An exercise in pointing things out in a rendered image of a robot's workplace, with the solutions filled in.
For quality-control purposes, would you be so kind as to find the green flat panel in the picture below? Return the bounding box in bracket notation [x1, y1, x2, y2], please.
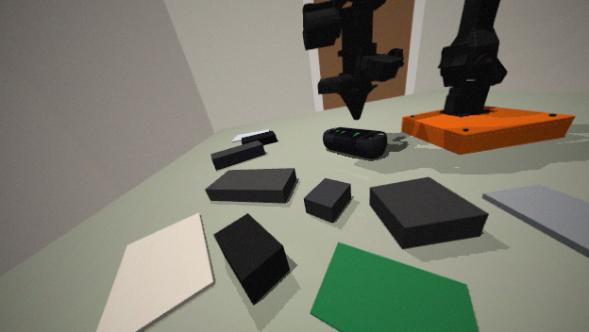
[310, 242, 479, 332]

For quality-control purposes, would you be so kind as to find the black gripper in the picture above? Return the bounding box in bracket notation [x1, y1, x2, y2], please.
[317, 37, 378, 120]

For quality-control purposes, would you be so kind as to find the dark grey switch panel with green rocker switches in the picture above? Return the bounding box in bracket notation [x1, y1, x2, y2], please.
[323, 127, 387, 159]

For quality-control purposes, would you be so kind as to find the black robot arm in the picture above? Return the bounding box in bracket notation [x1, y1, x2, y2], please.
[302, 0, 508, 118]

